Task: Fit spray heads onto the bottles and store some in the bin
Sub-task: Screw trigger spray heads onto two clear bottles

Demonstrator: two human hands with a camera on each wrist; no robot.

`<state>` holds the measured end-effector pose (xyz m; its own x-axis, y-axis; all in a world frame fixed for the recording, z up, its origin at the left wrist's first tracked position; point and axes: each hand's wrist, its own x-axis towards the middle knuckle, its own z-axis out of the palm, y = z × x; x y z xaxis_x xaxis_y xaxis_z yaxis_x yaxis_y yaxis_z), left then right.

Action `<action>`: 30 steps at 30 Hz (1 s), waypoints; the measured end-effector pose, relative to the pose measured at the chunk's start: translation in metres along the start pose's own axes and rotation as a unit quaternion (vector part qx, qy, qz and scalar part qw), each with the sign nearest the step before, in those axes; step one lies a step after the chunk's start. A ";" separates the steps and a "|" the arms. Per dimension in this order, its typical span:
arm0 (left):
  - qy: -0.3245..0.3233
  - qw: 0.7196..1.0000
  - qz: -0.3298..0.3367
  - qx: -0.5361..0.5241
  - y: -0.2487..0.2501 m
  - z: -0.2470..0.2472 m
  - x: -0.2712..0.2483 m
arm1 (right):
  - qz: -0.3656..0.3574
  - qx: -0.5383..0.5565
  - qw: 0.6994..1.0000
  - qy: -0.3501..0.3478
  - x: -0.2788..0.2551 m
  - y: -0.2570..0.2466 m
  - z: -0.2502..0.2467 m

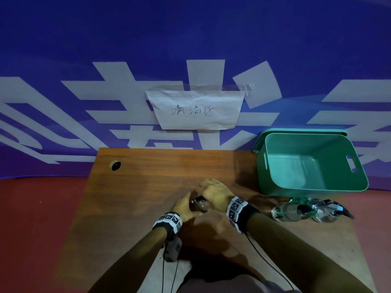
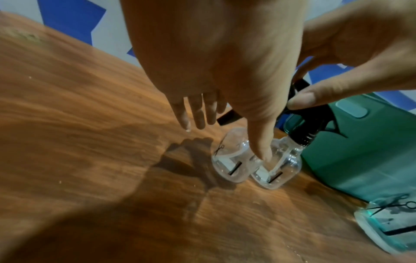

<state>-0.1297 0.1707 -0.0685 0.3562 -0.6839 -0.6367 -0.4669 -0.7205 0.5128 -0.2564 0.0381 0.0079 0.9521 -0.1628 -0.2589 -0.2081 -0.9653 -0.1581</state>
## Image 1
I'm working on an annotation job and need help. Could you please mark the person's right forearm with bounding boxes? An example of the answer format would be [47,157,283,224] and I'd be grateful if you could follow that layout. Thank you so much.
[244,213,375,293]

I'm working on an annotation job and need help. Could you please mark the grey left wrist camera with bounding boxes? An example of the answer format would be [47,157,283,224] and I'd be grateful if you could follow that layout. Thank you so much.
[163,237,183,262]

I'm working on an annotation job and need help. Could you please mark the left marker wristband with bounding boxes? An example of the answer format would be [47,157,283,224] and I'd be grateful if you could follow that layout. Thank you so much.
[152,212,183,239]

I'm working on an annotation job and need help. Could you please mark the small clear bottle black cap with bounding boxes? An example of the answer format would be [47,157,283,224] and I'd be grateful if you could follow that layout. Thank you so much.
[190,196,212,213]

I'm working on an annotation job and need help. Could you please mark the green plastic bin lid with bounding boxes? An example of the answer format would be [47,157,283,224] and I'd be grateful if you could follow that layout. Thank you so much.
[251,128,349,154]

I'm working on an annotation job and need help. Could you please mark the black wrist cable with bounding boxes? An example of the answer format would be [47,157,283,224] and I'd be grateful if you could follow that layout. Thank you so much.
[244,232,296,291]
[161,259,181,293]

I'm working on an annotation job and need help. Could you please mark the crushed clear plastic bottle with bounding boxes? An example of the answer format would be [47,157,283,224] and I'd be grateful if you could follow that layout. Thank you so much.
[311,198,355,224]

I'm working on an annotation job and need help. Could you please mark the right marker wristband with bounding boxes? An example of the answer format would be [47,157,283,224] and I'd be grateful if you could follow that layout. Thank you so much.
[226,196,260,234]

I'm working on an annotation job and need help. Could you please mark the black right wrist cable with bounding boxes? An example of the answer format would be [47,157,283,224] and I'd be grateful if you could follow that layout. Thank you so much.
[244,232,296,291]

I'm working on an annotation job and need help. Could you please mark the person's left hand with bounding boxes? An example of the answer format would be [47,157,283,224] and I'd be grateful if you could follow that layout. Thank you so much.
[172,191,202,223]

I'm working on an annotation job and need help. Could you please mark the white paper sign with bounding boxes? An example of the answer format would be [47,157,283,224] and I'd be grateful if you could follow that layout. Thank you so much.
[145,90,246,131]

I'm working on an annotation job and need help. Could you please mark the marker wristband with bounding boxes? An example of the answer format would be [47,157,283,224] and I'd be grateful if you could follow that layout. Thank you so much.
[226,196,260,234]
[152,212,183,239]

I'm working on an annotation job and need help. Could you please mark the green plastic storage bin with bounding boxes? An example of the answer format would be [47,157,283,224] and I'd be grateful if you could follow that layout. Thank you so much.
[256,132,369,198]

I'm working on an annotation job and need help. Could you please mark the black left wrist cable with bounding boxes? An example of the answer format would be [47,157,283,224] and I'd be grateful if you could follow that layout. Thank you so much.
[161,259,181,293]

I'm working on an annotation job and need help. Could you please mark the person's right hand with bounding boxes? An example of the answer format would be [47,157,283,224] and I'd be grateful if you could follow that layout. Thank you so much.
[195,178,236,213]

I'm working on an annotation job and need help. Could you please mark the person's left forearm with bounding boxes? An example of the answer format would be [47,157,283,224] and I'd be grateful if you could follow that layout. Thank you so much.
[89,225,171,293]

